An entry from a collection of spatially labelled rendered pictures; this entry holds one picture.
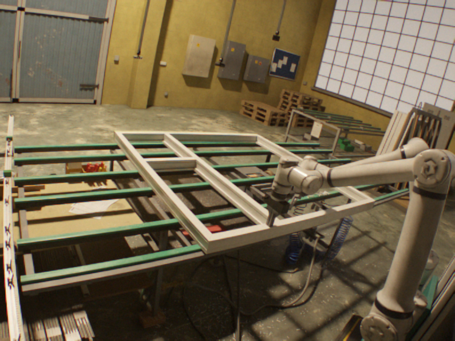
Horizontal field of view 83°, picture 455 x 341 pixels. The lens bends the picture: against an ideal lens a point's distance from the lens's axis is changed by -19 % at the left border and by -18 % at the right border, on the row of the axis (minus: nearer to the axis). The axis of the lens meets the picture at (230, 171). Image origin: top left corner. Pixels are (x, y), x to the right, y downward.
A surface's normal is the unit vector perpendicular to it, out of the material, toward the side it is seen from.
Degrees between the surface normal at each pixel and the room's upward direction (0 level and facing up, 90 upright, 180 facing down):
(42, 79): 90
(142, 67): 90
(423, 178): 90
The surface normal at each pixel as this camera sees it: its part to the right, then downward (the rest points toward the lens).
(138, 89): 0.58, 0.41
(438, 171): -0.77, 0.03
